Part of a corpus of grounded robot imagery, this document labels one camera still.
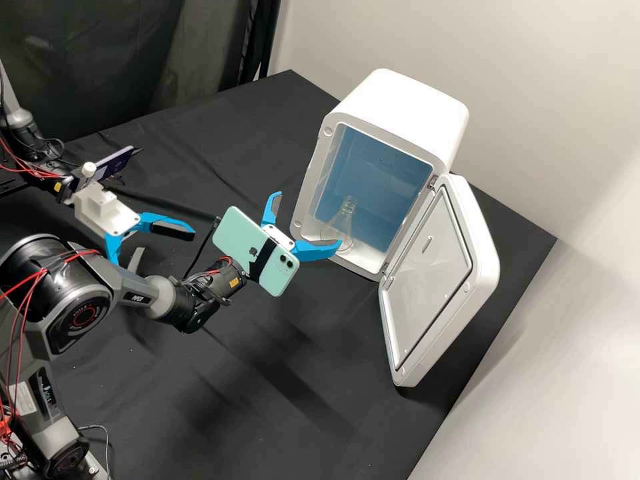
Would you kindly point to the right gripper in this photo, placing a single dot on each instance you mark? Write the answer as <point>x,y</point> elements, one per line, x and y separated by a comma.
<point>281,238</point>

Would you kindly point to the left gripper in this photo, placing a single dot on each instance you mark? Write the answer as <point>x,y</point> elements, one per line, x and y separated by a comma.
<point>102,210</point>

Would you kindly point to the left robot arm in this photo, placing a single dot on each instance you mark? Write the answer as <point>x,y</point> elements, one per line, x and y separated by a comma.
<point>17,122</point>

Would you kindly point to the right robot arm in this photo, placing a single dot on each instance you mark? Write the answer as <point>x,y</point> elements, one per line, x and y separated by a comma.
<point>75,295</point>

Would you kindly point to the clear flask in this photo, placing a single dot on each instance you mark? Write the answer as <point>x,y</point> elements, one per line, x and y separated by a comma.
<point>345,220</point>

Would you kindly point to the incubator door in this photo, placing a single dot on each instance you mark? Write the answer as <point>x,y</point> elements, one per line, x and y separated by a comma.
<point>440,280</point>

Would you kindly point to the white incubator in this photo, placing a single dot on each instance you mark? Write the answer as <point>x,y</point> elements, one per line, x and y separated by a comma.
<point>400,110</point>

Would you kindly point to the right wrist camera phone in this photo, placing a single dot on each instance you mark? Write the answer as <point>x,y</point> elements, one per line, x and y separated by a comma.
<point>245,235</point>

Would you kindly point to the wrist camera phone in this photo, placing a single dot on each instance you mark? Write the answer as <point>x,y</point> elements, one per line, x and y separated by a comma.
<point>117,160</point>
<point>245,235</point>

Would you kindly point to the left wrist camera phone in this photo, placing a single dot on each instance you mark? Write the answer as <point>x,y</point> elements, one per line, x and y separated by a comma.
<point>117,160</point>

